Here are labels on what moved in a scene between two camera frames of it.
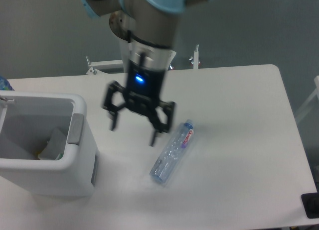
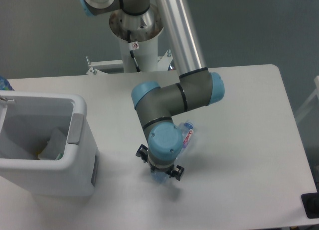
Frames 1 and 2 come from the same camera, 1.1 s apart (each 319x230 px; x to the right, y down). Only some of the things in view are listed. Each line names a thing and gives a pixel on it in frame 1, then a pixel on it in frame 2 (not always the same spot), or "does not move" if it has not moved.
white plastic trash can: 27,121 does not move
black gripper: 143,93 to 142,152
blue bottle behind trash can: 5,84 does not move
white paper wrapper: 55,148 does not move
